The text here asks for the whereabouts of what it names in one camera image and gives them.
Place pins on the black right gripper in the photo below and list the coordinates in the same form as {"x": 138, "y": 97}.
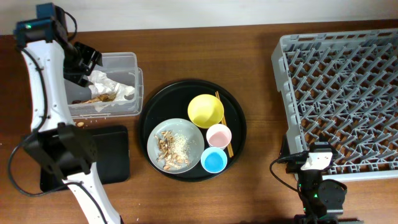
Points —
{"x": 296, "y": 162}

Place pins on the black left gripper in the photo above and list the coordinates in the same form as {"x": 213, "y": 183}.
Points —
{"x": 96, "y": 59}

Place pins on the gold snack wrapper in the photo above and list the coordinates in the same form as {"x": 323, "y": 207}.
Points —
{"x": 100, "y": 98}

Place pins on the wooden chopstick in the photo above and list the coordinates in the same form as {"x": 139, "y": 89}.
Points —
{"x": 231, "y": 149}
{"x": 224, "y": 119}

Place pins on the pink cup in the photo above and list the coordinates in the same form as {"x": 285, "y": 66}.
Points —
{"x": 219, "y": 136}

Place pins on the blue cup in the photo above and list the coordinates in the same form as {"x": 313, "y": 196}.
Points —
{"x": 214, "y": 160}

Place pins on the yellow bowl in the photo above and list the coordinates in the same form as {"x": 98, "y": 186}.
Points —
{"x": 205, "y": 110}

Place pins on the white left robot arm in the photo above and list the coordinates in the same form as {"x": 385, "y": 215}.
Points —
{"x": 42, "y": 42}

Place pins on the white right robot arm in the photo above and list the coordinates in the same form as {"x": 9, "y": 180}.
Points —
{"x": 322, "y": 199}

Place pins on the clear plastic waste bin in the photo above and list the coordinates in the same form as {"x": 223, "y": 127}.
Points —
{"x": 112, "y": 62}

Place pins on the grey dishwasher rack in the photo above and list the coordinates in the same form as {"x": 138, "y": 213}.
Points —
{"x": 343, "y": 86}

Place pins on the crumpled white tissue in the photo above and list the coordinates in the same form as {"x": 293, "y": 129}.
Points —
{"x": 120, "y": 83}

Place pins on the nut crumb on table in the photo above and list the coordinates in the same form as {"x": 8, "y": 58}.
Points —
{"x": 80, "y": 124}

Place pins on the round black tray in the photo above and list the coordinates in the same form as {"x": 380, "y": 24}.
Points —
{"x": 172, "y": 102}

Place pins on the black rectangular tray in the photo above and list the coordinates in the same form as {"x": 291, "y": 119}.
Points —
{"x": 112, "y": 154}

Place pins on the grey plate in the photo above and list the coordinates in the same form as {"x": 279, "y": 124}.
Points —
{"x": 181, "y": 126}

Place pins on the food scraps on plate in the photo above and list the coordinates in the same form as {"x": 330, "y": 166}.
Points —
{"x": 173, "y": 149}

